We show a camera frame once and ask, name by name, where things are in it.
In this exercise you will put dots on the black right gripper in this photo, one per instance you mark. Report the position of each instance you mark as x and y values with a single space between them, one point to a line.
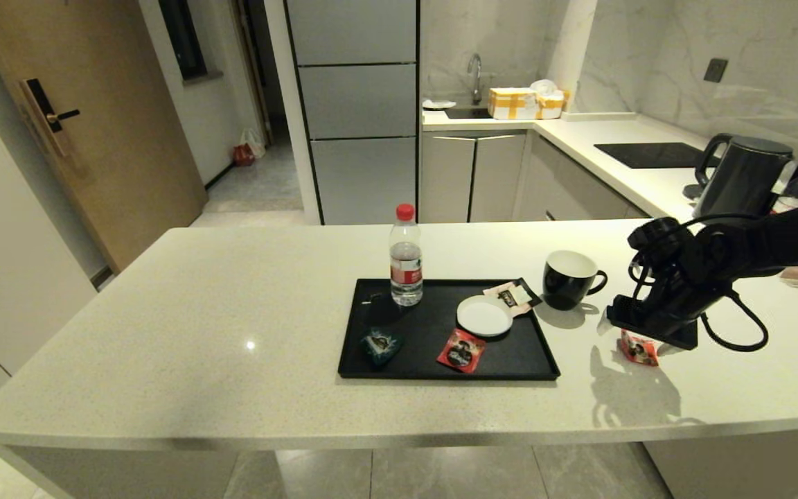
669 312

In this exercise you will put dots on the red coffee packet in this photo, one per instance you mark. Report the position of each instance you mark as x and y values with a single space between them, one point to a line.
638 351
460 352

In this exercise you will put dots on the black mug white inside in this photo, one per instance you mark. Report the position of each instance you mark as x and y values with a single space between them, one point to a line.
565 291

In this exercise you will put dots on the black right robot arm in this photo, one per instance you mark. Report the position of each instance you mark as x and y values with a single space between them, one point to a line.
773 239

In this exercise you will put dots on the dark gray rounded object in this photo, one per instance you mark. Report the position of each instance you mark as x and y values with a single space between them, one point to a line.
688 193

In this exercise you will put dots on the black electric kettle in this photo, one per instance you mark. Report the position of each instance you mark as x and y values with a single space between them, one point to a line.
738 177

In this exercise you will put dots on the dark green snack packet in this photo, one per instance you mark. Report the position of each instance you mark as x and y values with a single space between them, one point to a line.
379 346

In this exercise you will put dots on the grey counter base cabinet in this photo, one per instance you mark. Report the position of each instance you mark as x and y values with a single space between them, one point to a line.
572 189

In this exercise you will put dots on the black induction cooktop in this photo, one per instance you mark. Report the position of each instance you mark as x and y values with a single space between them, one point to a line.
648 155

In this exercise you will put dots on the white round saucer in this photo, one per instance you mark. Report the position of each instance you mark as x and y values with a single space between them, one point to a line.
483 316

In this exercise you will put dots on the grey sink cabinet door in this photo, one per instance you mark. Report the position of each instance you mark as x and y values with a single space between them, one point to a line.
446 179
497 177

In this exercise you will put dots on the small yellow taped box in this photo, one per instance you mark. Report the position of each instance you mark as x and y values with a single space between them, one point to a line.
551 106

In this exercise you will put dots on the black rectangular serving tray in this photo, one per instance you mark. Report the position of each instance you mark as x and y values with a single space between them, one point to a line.
427 326

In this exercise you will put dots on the white crumpled cloth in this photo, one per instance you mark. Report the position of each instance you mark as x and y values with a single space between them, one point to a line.
543 86

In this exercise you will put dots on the large yellow taped box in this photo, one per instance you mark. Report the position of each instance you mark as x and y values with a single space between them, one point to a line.
512 104

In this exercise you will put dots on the kitchen sink basin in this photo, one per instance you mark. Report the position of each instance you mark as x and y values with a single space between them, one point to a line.
468 114

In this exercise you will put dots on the chrome sink faucet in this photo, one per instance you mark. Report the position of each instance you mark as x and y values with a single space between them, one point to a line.
475 75

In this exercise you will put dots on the white shallow dish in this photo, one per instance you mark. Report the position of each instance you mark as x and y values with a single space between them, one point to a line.
438 104

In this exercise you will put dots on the tall grey fridge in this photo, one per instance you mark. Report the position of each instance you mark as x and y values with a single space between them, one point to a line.
361 104

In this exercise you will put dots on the white plastic bag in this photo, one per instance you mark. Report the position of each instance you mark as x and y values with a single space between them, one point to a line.
256 143

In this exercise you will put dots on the red plastic bag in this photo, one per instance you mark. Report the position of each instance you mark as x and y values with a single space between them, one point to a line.
243 156

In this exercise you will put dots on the dark window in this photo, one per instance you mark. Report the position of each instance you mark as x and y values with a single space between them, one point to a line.
181 38

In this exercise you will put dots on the wooden entrance door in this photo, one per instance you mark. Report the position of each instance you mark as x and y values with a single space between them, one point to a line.
108 125

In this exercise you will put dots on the black electronic door lock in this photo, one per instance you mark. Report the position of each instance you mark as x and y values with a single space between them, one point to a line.
42 109

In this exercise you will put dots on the white tall cabinet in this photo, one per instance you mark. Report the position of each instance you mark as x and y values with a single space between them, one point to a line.
4 263

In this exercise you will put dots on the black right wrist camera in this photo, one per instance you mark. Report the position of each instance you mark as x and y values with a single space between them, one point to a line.
655 235

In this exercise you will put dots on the dark wall socket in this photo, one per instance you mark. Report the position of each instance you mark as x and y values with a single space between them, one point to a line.
714 71

